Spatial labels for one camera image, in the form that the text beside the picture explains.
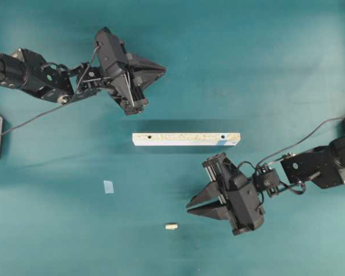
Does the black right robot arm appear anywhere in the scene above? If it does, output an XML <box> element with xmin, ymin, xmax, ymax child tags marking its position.
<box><xmin>186</xmin><ymin>136</ymin><xmax>345</xmax><ymax>235</ymax></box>

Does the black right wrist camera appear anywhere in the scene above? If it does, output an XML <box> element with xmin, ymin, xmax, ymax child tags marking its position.
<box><xmin>227</xmin><ymin>170</ymin><xmax>264</xmax><ymax>235</ymax></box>

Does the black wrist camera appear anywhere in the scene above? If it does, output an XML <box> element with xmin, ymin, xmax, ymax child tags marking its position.
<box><xmin>227</xmin><ymin>170</ymin><xmax>264</xmax><ymax>235</ymax></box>
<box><xmin>95</xmin><ymin>27</ymin><xmax>128</xmax><ymax>79</ymax></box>

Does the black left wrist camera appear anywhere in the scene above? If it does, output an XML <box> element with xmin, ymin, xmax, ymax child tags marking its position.
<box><xmin>95</xmin><ymin>27</ymin><xmax>128</xmax><ymax>79</ymax></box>

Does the blue tape left marker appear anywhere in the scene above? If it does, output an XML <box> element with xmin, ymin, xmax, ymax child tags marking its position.
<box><xmin>103</xmin><ymin>180</ymin><xmax>114</xmax><ymax>194</ymax></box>

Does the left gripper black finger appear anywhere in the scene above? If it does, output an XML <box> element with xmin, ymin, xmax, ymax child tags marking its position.
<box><xmin>129</xmin><ymin>53</ymin><xmax>166</xmax><ymax>72</ymax></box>
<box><xmin>133</xmin><ymin>70</ymin><xmax>165</xmax><ymax>89</ymax></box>

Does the white particle wooden board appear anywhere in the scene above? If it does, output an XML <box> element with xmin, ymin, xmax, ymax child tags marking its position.
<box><xmin>132</xmin><ymin>132</ymin><xmax>241</xmax><ymax>146</ymax></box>

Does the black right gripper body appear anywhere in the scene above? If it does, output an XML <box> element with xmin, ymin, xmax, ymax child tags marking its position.
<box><xmin>204</xmin><ymin>152</ymin><xmax>260</xmax><ymax>226</ymax></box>

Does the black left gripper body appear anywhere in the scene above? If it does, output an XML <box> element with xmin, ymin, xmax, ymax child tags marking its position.
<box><xmin>106</xmin><ymin>53</ymin><xmax>148</xmax><ymax>116</ymax></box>

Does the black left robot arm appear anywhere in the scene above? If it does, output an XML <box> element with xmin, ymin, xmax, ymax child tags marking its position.
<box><xmin>0</xmin><ymin>49</ymin><xmax>166</xmax><ymax>116</ymax></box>

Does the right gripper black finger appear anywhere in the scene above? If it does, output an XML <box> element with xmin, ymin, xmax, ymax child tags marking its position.
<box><xmin>186</xmin><ymin>181</ymin><xmax>221</xmax><ymax>208</ymax></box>
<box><xmin>187</xmin><ymin>201</ymin><xmax>229</xmax><ymax>220</ymax></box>

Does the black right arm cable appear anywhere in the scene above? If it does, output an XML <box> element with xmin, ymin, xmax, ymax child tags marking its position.
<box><xmin>255</xmin><ymin>107</ymin><xmax>345</xmax><ymax>168</ymax></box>

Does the small cream wooden rod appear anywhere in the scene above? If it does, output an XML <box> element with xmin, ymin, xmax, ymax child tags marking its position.
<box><xmin>164</xmin><ymin>223</ymin><xmax>179</xmax><ymax>231</ymax></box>

